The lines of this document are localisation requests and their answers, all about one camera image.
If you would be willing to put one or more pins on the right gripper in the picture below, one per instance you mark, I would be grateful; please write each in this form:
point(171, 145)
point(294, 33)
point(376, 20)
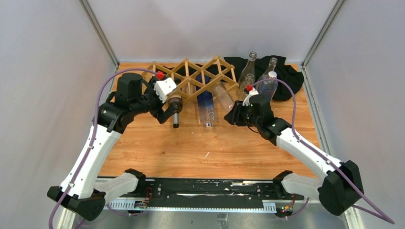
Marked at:
point(233, 119)

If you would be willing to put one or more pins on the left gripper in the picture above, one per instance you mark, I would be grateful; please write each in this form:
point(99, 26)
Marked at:
point(161, 114)

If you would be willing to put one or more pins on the blue labelled bottle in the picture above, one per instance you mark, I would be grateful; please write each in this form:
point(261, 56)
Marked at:
point(267, 88)

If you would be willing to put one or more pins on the clear glass bottle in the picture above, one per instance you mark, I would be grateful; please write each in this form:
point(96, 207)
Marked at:
point(250, 66)

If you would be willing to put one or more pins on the clear bottle dark label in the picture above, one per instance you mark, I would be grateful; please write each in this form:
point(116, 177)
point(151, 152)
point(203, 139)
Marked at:
point(271, 66)

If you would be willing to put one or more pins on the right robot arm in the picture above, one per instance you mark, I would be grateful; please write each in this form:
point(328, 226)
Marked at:
point(337, 185)

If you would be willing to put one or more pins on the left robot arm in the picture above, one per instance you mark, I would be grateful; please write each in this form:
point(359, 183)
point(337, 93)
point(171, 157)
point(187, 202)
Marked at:
point(79, 192)

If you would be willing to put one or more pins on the dark green wine bottle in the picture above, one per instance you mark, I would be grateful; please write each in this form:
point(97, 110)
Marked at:
point(177, 102)

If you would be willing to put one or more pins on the wooden wine rack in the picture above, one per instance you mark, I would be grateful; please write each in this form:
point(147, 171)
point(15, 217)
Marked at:
point(195, 79)

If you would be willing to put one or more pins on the black cloth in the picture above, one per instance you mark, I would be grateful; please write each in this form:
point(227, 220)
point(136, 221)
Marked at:
point(286, 73)

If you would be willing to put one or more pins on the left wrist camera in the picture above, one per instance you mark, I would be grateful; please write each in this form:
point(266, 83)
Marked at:
point(164, 87)

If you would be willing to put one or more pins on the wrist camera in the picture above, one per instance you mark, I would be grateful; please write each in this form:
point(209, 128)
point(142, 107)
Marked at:
point(164, 87)
point(249, 91)

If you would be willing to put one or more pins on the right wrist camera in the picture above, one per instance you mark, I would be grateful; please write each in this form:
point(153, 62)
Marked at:
point(249, 91)

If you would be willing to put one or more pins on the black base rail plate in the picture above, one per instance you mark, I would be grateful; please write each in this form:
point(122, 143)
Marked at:
point(213, 195)

